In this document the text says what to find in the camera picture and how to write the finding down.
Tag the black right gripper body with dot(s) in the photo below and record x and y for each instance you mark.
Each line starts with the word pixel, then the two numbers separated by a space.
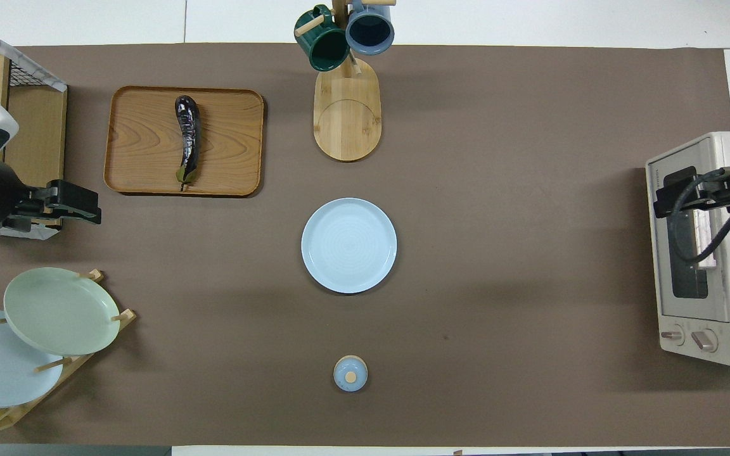
pixel 682 187

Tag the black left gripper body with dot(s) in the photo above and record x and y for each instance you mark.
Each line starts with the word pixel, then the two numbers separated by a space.
pixel 67 196

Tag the glass oven door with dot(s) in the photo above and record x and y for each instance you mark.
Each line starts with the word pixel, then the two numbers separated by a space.
pixel 659 266

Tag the dark purple eggplant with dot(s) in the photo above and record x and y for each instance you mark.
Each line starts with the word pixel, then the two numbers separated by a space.
pixel 187 136

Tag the silver oven knob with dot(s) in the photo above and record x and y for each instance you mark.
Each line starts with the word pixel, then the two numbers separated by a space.
pixel 673 335
pixel 704 341

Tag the wooden shelf box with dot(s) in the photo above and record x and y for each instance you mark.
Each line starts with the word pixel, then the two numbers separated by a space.
pixel 38 139

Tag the rectangular wooden tray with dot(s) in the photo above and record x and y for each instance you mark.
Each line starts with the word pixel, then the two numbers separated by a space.
pixel 143 145

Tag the pale green plate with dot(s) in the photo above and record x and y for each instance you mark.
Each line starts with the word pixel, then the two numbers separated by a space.
pixel 61 310

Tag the wooden plate rack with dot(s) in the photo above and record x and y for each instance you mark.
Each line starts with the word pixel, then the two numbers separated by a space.
pixel 80 364

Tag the brown table mat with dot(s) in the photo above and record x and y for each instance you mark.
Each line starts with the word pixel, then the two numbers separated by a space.
pixel 498 253

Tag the wooden mug tree stand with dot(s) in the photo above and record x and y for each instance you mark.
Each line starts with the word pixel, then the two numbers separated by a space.
pixel 347 120

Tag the dark green mug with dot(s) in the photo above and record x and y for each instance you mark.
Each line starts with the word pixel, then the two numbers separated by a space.
pixel 324 47

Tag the small blue lidded jar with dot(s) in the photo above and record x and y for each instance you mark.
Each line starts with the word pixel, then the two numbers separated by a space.
pixel 350 375

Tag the blue mug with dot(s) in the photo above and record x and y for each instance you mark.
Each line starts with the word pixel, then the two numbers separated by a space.
pixel 369 28

